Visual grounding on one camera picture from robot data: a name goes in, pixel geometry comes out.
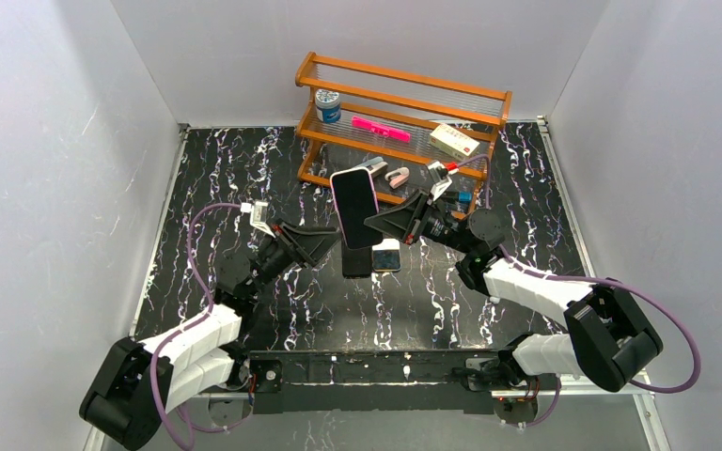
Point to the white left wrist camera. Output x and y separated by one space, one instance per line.
257 212

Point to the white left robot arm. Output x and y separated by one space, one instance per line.
140 382

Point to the pink small stapler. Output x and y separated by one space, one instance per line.
398 177

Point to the light blue stapler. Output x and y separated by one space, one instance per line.
375 166

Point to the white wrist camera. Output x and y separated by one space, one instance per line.
440 174
257 212

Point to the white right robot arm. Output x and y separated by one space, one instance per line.
607 338

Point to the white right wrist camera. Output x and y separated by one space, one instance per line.
440 174

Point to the orange wooden shelf rack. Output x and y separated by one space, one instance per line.
400 116

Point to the blue round jar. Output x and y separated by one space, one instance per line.
328 105

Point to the white cardboard box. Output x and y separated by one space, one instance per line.
452 142

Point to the blue capped marker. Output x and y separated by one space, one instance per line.
456 196

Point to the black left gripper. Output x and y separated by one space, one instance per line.
284 243

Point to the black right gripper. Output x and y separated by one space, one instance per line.
415 221

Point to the pink plastic ruler case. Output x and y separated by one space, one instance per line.
381 129

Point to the phone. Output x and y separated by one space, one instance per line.
355 201
385 256

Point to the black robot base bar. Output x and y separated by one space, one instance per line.
485 382

